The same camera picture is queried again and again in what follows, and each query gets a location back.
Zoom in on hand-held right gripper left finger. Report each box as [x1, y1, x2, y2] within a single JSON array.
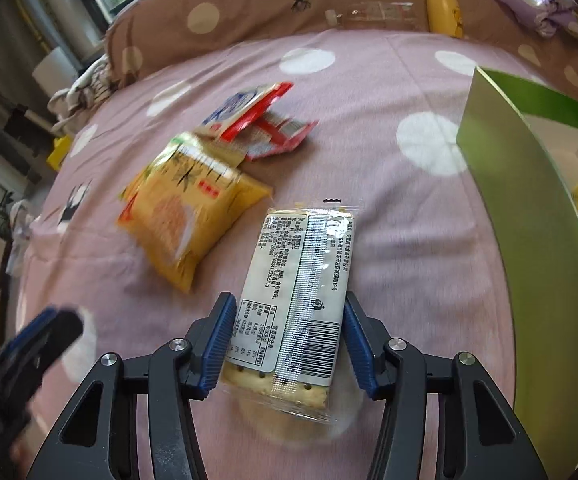
[[26, 292, 237, 480]]

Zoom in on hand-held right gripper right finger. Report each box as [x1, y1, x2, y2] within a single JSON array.
[[344, 292, 550, 480]]

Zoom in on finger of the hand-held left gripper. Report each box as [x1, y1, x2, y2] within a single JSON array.
[[0, 307, 84, 377]]

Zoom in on clear cracker packet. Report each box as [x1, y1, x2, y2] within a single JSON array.
[[219, 199, 365, 428]]

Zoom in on yellow corn snack packet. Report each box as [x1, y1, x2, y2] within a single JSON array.
[[116, 132, 274, 295]]

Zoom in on green cardboard box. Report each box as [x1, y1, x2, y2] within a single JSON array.
[[455, 66, 578, 466]]

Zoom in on white blue snack packet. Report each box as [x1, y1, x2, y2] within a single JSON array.
[[200, 81, 295, 142]]

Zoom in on pink spotted blanket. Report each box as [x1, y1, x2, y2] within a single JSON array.
[[4, 0, 578, 480]]

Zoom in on small yellow object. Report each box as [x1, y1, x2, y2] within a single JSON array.
[[46, 135, 72, 170]]

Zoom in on small red snack packet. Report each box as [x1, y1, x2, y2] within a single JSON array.
[[241, 112, 320, 162]]

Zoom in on white patterned cloth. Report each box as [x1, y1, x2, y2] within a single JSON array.
[[49, 55, 120, 133]]

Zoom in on clear plastic bottle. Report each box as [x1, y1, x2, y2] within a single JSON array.
[[325, 1, 417, 31]]

